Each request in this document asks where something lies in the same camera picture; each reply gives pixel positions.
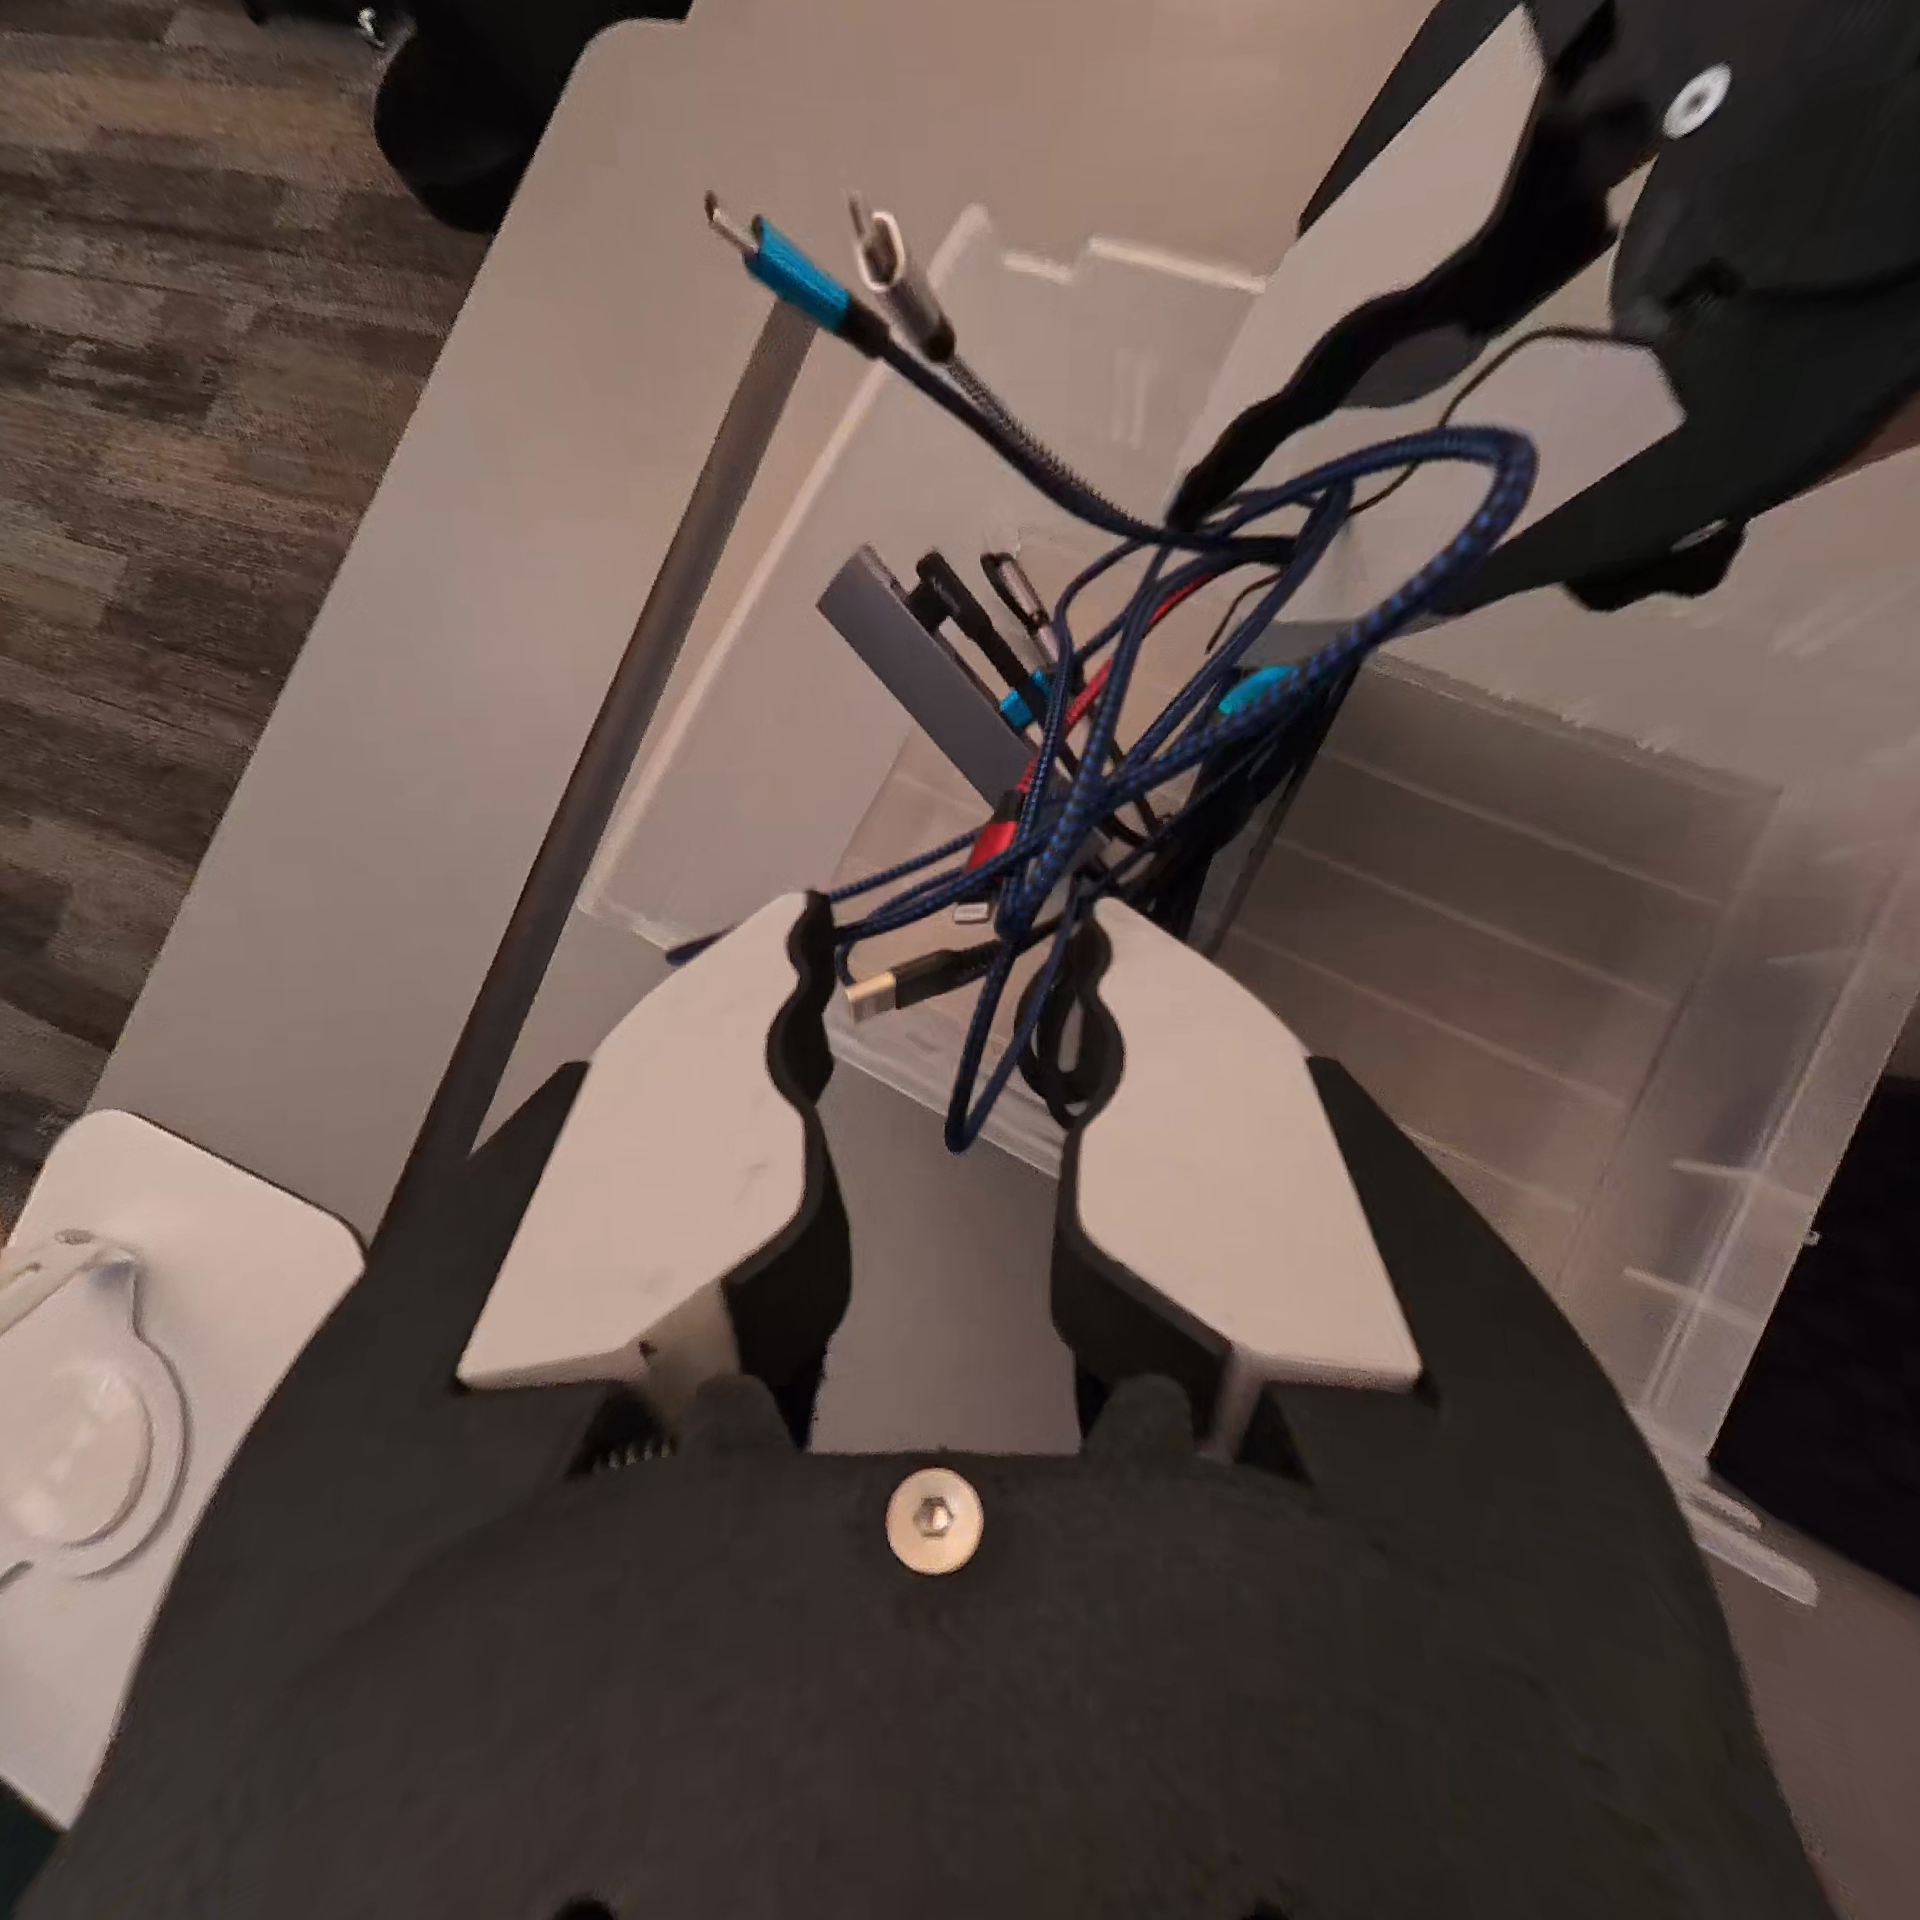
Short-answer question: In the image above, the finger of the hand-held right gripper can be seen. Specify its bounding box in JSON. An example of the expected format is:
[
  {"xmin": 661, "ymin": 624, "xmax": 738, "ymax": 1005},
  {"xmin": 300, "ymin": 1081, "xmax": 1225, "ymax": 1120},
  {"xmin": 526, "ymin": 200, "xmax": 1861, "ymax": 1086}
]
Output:
[
  {"xmin": 1167, "ymin": 147, "xmax": 1637, "ymax": 528},
  {"xmin": 1422, "ymin": 432, "xmax": 1753, "ymax": 620}
]

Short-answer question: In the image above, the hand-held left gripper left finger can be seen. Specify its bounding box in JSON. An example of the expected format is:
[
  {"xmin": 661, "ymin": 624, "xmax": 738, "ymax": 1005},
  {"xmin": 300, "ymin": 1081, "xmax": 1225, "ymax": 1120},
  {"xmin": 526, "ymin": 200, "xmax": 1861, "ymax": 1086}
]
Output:
[{"xmin": 454, "ymin": 891, "xmax": 853, "ymax": 1392}]

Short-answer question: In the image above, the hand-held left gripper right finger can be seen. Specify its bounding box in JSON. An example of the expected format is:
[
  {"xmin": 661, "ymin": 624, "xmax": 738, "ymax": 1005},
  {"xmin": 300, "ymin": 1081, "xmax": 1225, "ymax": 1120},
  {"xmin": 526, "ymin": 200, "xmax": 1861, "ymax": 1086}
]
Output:
[{"xmin": 1050, "ymin": 896, "xmax": 1426, "ymax": 1443}]

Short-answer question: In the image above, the grey usb hub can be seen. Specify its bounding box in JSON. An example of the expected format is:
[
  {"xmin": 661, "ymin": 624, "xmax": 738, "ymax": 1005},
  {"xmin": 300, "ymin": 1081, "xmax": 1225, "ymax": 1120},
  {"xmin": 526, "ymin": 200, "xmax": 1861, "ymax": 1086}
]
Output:
[{"xmin": 813, "ymin": 544, "xmax": 1086, "ymax": 819}]

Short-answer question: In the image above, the white tablet stand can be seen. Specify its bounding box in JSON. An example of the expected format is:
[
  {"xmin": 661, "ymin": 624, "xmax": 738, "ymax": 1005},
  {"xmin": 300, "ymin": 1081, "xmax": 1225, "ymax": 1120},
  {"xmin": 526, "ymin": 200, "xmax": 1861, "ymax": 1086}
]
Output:
[{"xmin": 0, "ymin": 1105, "xmax": 372, "ymax": 1829}]

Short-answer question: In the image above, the clear plastic bin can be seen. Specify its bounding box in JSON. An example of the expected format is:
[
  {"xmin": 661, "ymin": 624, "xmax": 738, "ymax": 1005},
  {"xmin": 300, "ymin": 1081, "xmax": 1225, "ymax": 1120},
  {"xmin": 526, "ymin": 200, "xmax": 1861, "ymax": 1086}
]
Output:
[{"xmin": 582, "ymin": 200, "xmax": 1920, "ymax": 1608}]

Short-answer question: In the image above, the black hub cable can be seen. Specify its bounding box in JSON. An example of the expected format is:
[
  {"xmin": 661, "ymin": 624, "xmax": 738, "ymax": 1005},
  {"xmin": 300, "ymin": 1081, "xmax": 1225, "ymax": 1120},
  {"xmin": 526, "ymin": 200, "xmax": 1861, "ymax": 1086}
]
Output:
[{"xmin": 913, "ymin": 548, "xmax": 1057, "ymax": 663}]

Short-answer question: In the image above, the dark grey braided cable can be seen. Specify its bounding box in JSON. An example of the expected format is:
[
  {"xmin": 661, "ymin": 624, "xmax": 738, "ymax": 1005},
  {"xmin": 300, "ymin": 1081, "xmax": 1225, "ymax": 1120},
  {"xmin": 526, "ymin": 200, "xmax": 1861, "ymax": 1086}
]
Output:
[{"xmin": 843, "ymin": 190, "xmax": 1187, "ymax": 534}]

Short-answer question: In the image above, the blue braided cable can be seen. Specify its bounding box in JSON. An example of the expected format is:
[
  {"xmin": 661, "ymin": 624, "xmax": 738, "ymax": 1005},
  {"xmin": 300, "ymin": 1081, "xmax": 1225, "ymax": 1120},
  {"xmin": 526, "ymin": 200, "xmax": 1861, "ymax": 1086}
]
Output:
[
  {"xmin": 1190, "ymin": 660, "xmax": 1354, "ymax": 781},
  {"xmin": 661, "ymin": 190, "xmax": 1543, "ymax": 1161}
]

